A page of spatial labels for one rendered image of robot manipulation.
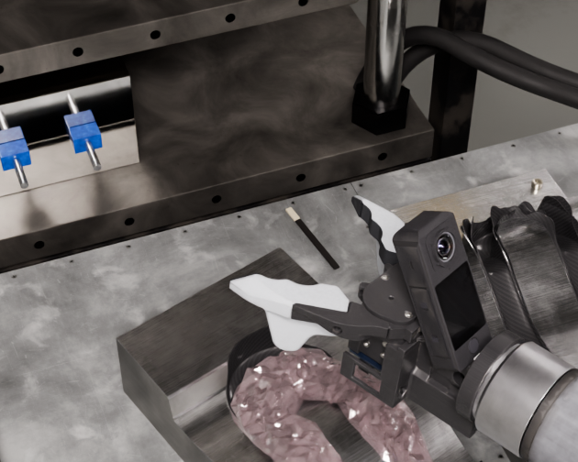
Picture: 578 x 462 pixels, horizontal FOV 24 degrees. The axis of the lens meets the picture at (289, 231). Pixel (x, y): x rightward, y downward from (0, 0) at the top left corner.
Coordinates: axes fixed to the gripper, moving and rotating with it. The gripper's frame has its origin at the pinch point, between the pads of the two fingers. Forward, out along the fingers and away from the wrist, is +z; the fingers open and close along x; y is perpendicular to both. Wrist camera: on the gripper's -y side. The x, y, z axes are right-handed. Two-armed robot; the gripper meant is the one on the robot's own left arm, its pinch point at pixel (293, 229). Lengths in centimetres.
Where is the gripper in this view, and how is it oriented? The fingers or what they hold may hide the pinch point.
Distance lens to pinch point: 104.6
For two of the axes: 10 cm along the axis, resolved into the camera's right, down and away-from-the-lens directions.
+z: -7.5, -4.7, 4.6
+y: -0.9, 7.7, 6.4
